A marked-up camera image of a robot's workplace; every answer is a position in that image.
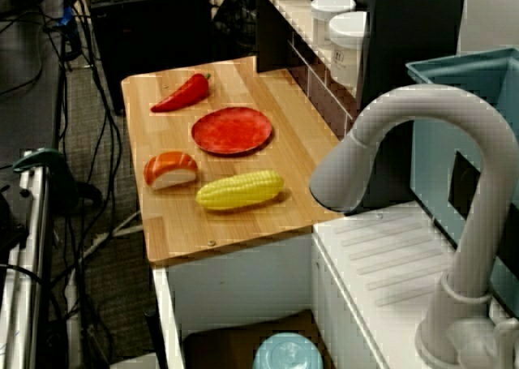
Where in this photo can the labelled white lidded jar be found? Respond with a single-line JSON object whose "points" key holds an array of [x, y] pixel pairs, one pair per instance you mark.
{"points": [[344, 48]]}

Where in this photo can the black upright panel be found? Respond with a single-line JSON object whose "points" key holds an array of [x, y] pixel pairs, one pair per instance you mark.
{"points": [[409, 40]]}

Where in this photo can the light blue bowl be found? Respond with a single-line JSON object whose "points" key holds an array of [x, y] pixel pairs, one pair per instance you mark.
{"points": [[284, 350]]}

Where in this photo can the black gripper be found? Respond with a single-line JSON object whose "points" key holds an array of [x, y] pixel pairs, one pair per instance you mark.
{"points": [[273, 36]]}

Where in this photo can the white toy sink unit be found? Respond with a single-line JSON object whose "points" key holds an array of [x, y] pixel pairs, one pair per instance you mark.
{"points": [[389, 259]]}

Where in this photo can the blue tape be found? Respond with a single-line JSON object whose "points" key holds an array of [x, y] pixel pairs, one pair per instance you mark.
{"points": [[66, 17]]}

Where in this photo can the red toy chili pepper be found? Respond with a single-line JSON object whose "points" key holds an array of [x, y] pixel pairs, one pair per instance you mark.
{"points": [[182, 95]]}

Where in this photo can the salmon nigiri sushi toy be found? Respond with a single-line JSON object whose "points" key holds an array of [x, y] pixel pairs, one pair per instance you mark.
{"points": [[170, 167]]}

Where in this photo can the grey toy faucet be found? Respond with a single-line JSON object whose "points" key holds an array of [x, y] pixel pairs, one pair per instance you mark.
{"points": [[430, 101]]}

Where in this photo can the silver aluminium frame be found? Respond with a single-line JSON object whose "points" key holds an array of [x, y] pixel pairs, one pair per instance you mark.
{"points": [[30, 263]]}

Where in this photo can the red round plate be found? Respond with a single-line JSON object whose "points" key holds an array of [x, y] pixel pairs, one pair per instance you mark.
{"points": [[231, 130]]}

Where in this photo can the yellow toy corn cob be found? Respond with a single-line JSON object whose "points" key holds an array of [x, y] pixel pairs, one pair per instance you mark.
{"points": [[239, 190]]}

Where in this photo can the brown board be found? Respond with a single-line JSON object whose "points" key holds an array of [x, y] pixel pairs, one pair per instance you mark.
{"points": [[227, 340]]}

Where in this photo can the plain white lidded jar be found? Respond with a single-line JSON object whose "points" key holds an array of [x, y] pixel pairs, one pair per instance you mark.
{"points": [[330, 18]]}

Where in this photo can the black computer tower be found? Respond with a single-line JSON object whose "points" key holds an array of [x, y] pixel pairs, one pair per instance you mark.
{"points": [[150, 40]]}

